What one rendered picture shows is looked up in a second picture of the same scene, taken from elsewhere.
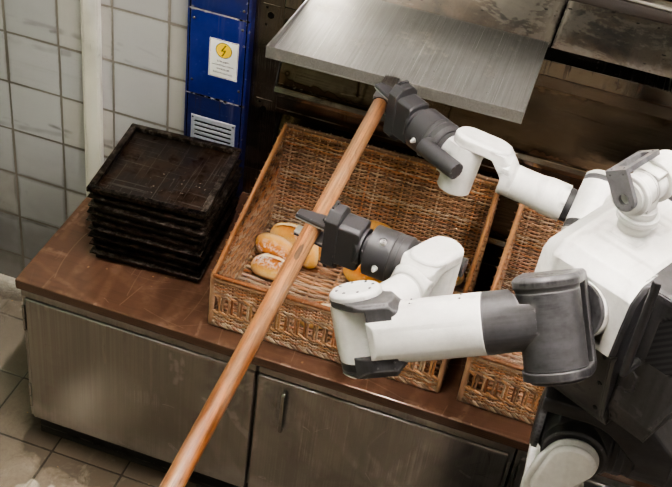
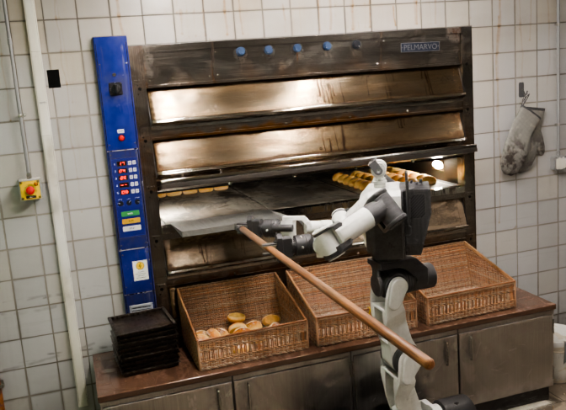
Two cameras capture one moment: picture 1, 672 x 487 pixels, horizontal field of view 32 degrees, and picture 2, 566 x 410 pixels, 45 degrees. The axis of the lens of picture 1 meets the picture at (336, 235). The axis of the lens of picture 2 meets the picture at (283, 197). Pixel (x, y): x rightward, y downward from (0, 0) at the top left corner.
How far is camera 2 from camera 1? 1.71 m
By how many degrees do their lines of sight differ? 39
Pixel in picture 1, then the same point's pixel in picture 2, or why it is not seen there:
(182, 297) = (178, 370)
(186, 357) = (196, 393)
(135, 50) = (92, 288)
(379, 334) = (342, 230)
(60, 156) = (56, 370)
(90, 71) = (70, 309)
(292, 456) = not seen: outside the picture
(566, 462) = (397, 286)
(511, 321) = (377, 206)
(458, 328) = (364, 216)
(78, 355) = not seen: outside the picture
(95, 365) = not seen: outside the picture
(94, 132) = (77, 343)
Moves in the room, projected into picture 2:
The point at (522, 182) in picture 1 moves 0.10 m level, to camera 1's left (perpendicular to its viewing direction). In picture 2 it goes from (314, 224) to (296, 227)
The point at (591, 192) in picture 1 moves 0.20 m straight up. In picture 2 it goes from (339, 215) to (337, 173)
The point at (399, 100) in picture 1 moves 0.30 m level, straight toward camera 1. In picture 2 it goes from (252, 220) to (282, 231)
